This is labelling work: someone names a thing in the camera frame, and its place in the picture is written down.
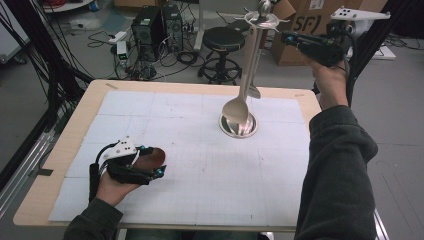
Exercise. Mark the metal utensil stand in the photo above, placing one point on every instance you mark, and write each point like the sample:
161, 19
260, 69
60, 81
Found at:
245, 129

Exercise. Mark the white metal post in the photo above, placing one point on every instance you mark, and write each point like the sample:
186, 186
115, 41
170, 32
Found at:
201, 26

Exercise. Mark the black round stool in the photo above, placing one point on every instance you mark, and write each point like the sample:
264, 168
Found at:
223, 38

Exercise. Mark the white device green display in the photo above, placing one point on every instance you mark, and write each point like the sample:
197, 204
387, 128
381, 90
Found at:
122, 50

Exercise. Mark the dark tape piece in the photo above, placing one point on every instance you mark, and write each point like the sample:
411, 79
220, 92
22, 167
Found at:
45, 172

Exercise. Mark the brown wooden spoon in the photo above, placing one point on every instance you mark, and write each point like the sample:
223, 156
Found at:
155, 156

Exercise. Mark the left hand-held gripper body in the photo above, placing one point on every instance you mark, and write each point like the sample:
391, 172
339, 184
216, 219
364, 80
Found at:
126, 170

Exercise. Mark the white flat board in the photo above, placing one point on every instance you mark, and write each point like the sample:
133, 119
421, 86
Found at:
386, 53

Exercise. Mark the white round table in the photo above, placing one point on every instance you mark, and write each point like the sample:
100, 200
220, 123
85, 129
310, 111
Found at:
71, 6

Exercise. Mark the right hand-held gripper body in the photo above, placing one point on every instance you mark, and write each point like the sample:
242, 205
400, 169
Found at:
323, 50

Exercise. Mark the person's right hand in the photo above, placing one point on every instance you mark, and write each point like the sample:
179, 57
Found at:
328, 83

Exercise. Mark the beige silicone ladle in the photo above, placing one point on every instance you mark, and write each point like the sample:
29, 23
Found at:
235, 111

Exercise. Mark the black computer tower green label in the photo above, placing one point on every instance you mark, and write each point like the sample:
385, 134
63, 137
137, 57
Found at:
146, 33

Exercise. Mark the person's left hand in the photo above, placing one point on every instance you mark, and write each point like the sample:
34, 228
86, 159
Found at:
111, 193

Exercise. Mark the white grid mat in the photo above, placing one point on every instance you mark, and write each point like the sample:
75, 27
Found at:
166, 116

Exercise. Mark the cardboard box round black logo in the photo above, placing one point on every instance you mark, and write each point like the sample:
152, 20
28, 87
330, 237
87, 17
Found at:
286, 55

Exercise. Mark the white power strip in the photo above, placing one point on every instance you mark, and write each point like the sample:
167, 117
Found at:
117, 37

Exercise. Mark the grey rounded device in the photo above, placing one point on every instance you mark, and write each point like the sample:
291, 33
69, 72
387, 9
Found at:
365, 28

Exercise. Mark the aluminium rail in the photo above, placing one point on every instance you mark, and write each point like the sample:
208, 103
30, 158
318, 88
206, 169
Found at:
380, 226
20, 176

